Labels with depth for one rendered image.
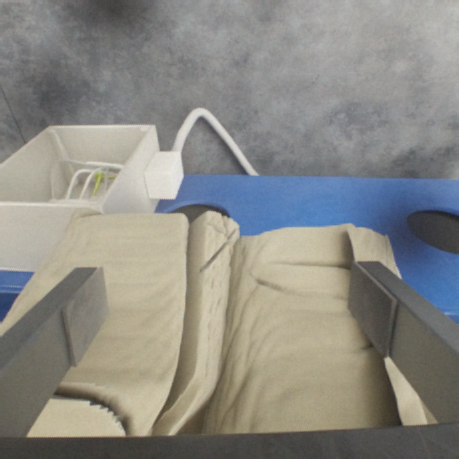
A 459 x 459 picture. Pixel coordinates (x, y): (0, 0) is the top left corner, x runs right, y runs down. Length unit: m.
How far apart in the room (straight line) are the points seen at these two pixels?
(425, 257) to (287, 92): 0.52
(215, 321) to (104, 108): 0.88
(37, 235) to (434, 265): 0.66
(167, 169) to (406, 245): 0.47
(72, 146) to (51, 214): 0.31
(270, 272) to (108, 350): 0.11
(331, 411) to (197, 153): 0.88
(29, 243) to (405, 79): 0.89
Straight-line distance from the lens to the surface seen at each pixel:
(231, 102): 0.92
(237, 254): 0.24
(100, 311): 0.17
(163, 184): 0.65
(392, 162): 1.05
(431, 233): 0.77
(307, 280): 0.23
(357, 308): 0.17
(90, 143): 0.80
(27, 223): 0.58
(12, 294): 0.66
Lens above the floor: 0.87
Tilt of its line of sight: 50 degrees down
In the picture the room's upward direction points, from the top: 172 degrees counter-clockwise
